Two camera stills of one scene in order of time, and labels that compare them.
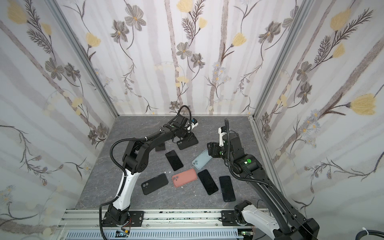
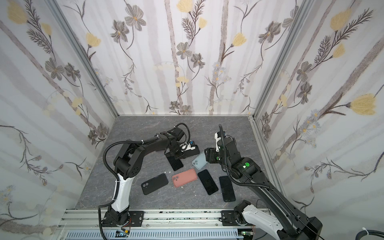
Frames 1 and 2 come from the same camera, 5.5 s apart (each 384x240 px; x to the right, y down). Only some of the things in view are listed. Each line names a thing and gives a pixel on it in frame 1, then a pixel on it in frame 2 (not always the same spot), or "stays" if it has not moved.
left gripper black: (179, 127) -> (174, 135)
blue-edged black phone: (207, 182) stays
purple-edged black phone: (174, 160) stays
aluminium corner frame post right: (303, 8) stays
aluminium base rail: (91, 219) stays
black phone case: (190, 140) -> (188, 153)
